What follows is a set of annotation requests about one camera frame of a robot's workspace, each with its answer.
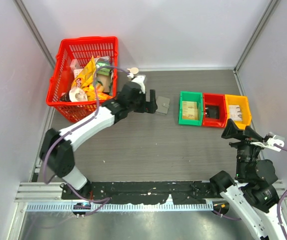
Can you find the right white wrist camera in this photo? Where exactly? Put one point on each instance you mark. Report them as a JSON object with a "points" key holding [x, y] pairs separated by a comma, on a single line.
{"points": [[271, 141]]}

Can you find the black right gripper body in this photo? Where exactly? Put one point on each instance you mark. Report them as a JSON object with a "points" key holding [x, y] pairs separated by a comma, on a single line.
{"points": [[246, 151]]}

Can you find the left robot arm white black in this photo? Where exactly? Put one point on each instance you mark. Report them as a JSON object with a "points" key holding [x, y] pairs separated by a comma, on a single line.
{"points": [[58, 147]]}

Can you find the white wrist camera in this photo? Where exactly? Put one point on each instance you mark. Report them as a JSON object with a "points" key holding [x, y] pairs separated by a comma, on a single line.
{"points": [[271, 141], [140, 79]]}

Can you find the grey card holder wallet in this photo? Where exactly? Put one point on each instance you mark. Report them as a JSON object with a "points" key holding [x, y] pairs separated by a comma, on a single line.
{"points": [[163, 104]]}

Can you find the black item in red bin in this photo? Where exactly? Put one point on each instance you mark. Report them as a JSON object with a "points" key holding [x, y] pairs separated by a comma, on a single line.
{"points": [[212, 112]]}

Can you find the green plastic bin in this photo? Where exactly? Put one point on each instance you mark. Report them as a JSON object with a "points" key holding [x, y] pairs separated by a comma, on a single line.
{"points": [[191, 96]]}

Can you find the green soap dispenser bottle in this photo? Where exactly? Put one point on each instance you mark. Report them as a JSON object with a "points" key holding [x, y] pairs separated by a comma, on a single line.
{"points": [[132, 72]]}

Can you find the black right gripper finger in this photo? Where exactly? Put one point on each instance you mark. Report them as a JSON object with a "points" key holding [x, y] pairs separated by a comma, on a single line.
{"points": [[232, 131], [252, 134]]}

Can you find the yellow snack bag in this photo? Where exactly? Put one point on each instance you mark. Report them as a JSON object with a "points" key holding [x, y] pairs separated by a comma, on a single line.
{"points": [[96, 86]]}

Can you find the red plastic shopping basket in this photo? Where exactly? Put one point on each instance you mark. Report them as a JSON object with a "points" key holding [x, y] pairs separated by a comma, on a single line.
{"points": [[81, 49]]}

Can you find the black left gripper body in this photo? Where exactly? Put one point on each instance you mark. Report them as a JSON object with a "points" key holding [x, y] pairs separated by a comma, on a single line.
{"points": [[138, 105]]}

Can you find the aluminium frame rail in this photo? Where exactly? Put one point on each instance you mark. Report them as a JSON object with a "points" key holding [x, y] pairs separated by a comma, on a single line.
{"points": [[38, 192]]}

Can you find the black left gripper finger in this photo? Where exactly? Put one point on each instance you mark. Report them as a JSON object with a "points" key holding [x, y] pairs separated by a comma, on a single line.
{"points": [[148, 109], [152, 99]]}

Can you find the red plastic bin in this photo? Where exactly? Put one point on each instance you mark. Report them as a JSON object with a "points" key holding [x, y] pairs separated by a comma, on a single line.
{"points": [[219, 100]]}

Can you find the green snack packet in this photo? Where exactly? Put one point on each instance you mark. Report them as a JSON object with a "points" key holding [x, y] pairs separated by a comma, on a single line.
{"points": [[103, 62]]}

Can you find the white paper roll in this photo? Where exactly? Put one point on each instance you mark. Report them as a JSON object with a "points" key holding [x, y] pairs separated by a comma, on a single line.
{"points": [[76, 94]]}

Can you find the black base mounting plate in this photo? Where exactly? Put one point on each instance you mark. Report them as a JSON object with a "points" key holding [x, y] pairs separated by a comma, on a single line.
{"points": [[151, 192]]}

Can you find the white slotted cable duct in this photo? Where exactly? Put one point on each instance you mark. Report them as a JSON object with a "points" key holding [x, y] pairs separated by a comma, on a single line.
{"points": [[70, 206]]}

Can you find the cards in yellow bin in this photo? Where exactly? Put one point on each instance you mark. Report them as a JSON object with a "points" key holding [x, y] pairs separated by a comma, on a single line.
{"points": [[235, 113]]}

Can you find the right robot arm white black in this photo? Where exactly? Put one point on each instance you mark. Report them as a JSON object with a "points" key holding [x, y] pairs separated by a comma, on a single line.
{"points": [[251, 193]]}

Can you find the cards in green bin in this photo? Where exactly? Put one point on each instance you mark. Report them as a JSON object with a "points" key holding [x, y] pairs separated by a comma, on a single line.
{"points": [[189, 110]]}

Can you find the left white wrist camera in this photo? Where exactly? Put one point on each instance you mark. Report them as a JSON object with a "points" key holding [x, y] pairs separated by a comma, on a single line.
{"points": [[140, 79]]}

